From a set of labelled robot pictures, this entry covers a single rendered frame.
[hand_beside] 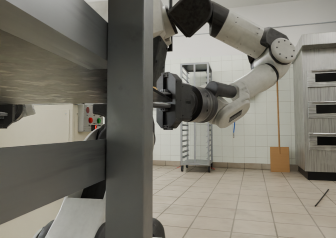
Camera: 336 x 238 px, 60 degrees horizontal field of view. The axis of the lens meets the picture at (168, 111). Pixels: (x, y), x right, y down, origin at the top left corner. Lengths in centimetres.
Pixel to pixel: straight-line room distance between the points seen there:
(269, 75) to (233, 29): 17
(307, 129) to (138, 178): 438
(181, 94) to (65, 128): 98
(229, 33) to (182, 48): 501
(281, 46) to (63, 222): 71
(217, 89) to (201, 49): 509
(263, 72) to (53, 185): 75
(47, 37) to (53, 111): 139
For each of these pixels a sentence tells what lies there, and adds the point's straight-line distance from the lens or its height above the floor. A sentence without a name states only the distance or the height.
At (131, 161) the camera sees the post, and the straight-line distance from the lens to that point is 22.
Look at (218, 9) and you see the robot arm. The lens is 89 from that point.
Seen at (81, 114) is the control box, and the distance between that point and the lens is 155.
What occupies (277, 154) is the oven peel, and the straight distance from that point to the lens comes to 528.
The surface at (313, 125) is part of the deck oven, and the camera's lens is 458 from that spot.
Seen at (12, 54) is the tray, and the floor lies 77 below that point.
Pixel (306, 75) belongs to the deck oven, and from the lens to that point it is 463.
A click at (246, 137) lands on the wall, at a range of 552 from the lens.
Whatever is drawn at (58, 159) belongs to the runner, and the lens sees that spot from 17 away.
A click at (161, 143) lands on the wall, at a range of 578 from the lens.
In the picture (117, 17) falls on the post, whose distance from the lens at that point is 24.
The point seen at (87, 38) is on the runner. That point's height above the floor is 77.
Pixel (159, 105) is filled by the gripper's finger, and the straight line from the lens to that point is 59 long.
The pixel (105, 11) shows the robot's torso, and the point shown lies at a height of 103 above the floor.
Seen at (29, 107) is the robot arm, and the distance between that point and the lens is 108.
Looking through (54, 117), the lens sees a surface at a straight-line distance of 156.
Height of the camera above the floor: 71
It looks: 3 degrees up
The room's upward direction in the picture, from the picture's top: straight up
